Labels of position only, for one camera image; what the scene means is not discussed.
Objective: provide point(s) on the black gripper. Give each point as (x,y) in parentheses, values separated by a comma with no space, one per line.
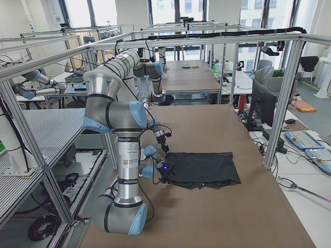
(165,172)
(162,141)

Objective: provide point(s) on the black graphic t-shirt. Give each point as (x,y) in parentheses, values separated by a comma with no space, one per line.
(199,170)

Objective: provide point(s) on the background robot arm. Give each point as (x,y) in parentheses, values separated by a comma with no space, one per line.
(47,87)

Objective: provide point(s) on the black Huawei monitor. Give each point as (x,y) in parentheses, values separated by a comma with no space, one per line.
(262,107)

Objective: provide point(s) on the metal rod tool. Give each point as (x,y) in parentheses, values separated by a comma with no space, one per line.
(293,186)

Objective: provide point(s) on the grey teach pendant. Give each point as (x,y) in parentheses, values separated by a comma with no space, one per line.
(303,140)
(321,158)

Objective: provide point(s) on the aluminium cage frame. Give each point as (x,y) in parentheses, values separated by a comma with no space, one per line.
(33,147)

